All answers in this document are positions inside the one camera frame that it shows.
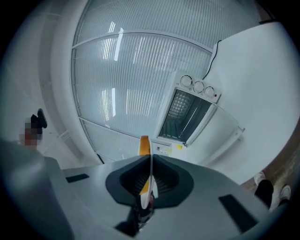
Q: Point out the white microwave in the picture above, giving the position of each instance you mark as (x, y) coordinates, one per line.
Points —
(199, 86)

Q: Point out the black head-mounted camera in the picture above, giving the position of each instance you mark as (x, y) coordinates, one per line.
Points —
(41, 118)

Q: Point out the person's white printed t-shirt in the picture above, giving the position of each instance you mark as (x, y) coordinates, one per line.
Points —
(25, 187)

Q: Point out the plastic bottle yellowish liquid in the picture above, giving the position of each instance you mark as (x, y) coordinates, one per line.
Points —
(164, 151)

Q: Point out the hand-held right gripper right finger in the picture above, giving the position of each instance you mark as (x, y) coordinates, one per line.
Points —
(206, 211)

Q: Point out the yellow oblong object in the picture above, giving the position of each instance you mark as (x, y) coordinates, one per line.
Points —
(179, 147)

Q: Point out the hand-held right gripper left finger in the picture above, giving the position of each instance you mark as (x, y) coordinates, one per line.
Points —
(98, 199)

